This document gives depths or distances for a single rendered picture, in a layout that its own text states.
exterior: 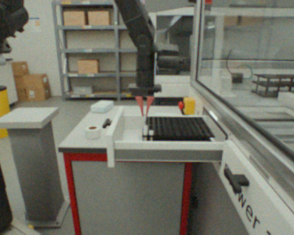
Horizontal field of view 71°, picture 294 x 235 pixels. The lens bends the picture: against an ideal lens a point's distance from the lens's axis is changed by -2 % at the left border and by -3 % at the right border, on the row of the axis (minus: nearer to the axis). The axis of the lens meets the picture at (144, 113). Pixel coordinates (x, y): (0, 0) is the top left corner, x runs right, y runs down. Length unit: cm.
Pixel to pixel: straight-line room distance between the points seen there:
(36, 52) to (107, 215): 468
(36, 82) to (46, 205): 373
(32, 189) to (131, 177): 81
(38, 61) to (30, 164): 411
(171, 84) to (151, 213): 85
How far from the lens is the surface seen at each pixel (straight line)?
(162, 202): 105
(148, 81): 63
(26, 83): 518
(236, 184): 45
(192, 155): 64
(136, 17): 57
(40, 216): 173
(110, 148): 61
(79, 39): 508
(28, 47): 549
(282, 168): 40
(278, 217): 40
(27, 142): 143
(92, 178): 101
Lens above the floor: 116
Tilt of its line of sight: 18 degrees down
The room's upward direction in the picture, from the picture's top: straight up
